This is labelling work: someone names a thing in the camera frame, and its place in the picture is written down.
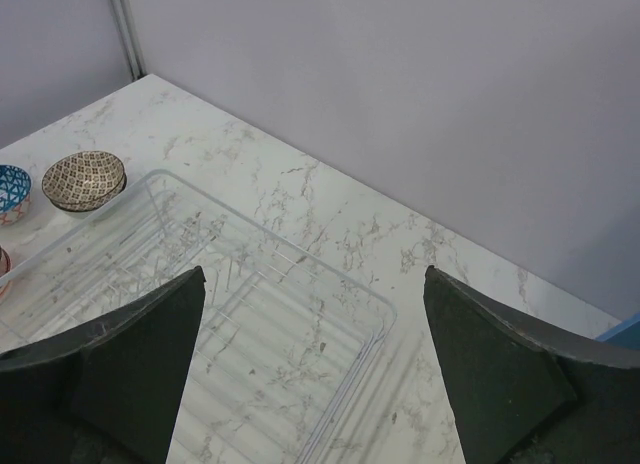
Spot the red floral pattern bowl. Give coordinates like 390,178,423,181
0,248,12,277

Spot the blue toy shelf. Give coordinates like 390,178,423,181
597,314,639,349

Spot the brown lattice pattern bowl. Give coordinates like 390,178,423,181
41,150,126,212

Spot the aluminium corner post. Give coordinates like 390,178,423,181
109,0,146,81

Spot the clear wire dish rack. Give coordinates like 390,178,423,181
1,170,396,463

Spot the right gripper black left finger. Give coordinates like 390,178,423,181
1,266,206,463

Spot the blue triangle pattern bowl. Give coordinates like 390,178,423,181
1,164,32,226

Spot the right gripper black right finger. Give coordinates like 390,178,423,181
424,266,639,463

